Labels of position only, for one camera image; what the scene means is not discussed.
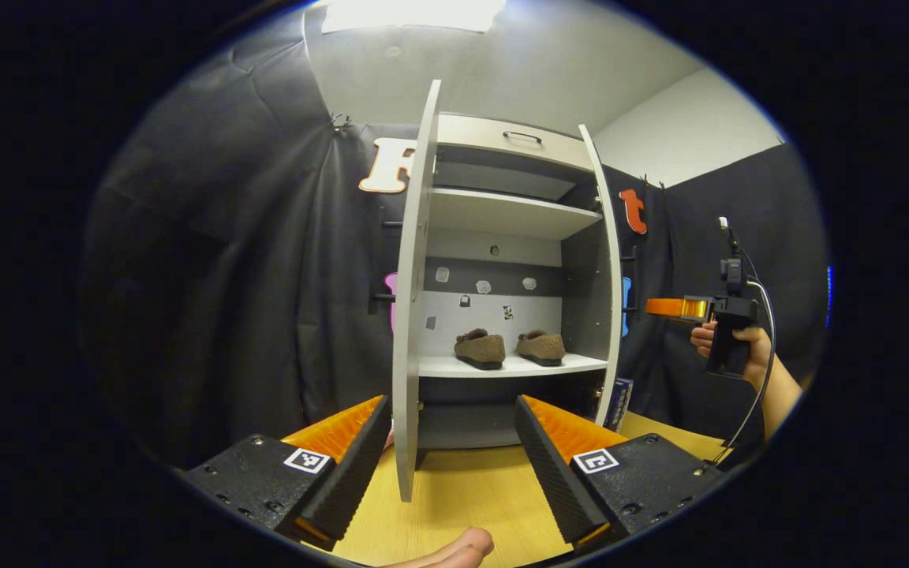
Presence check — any brown fuzzy shoe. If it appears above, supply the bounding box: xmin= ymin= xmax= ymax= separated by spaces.
xmin=515 ymin=329 xmax=567 ymax=368
xmin=454 ymin=328 xmax=507 ymax=371

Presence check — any white shoe cabinet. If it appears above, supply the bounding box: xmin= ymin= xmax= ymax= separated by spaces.
xmin=419 ymin=113 xmax=622 ymax=451

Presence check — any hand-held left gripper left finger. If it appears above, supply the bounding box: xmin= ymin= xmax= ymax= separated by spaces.
xmin=185 ymin=394 xmax=392 ymax=552

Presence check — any blue white carton box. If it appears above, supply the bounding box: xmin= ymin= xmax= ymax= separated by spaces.
xmin=607 ymin=376 xmax=636 ymax=433

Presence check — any ceiling light panel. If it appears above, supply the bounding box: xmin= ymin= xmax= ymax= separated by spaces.
xmin=320 ymin=0 xmax=507 ymax=34

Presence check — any black door handle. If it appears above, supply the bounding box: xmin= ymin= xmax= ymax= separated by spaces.
xmin=366 ymin=219 xmax=406 ymax=315
xmin=619 ymin=244 xmax=642 ymax=313

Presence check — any white cabinet door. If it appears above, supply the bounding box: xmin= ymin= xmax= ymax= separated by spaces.
xmin=391 ymin=78 xmax=444 ymax=504
xmin=578 ymin=123 xmax=624 ymax=428

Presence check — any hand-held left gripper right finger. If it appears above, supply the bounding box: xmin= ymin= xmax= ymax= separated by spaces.
xmin=514 ymin=394 xmax=728 ymax=552

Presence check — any white cabinet floor board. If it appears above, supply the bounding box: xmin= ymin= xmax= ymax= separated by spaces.
xmin=418 ymin=352 xmax=610 ymax=380

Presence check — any wide white cabinet shelf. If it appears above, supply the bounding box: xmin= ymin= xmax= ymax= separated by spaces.
xmin=428 ymin=187 xmax=604 ymax=242

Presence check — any white cabinet drawer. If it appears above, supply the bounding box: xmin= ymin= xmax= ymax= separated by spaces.
xmin=436 ymin=113 xmax=597 ymax=174

